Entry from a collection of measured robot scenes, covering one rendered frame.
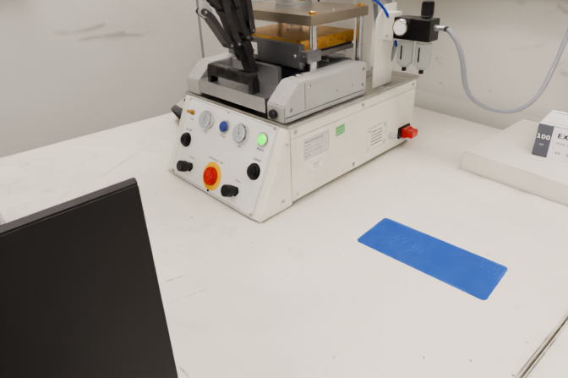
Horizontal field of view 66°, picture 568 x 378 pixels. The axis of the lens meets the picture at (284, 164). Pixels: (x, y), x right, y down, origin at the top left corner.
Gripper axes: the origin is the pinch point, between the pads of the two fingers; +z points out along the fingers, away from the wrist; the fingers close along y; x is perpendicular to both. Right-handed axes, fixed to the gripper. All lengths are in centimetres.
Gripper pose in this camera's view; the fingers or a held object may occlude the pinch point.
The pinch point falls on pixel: (246, 57)
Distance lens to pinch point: 94.1
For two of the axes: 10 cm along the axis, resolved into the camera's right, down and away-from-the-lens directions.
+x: 6.9, 3.0, -6.6
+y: -6.6, 6.1, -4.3
